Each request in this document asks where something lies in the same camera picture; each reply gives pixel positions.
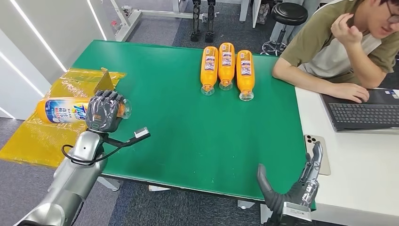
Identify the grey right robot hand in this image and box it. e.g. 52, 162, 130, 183
256, 141, 324, 217

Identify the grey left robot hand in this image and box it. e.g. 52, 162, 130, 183
85, 89, 127, 134

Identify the person's right hand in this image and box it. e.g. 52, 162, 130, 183
327, 83, 370, 104

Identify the person's left hand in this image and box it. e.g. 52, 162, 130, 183
330, 13, 364, 47

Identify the white metal frame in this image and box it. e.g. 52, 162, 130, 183
109, 0, 194, 42

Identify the orange detergent bottle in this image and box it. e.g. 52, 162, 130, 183
217, 42, 236, 91
200, 46, 219, 97
36, 97, 133, 125
236, 49, 255, 102

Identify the black robot leg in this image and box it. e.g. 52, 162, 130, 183
190, 0, 202, 43
204, 0, 216, 44

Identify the gold smartphone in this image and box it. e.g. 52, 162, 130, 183
304, 134, 331, 176

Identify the yellow film-wrapped cardboard box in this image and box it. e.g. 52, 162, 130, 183
0, 67, 127, 170

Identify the person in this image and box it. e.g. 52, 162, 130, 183
271, 0, 399, 104

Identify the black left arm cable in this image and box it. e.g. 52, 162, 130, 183
61, 143, 125, 166

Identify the person's hand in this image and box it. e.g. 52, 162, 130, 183
327, 83, 370, 104
330, 13, 364, 47

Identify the black round stool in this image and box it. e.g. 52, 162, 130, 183
261, 2, 309, 57

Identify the dark grey laptop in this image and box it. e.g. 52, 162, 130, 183
320, 88, 399, 135

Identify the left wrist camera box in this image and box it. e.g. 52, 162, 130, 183
104, 127, 151, 148

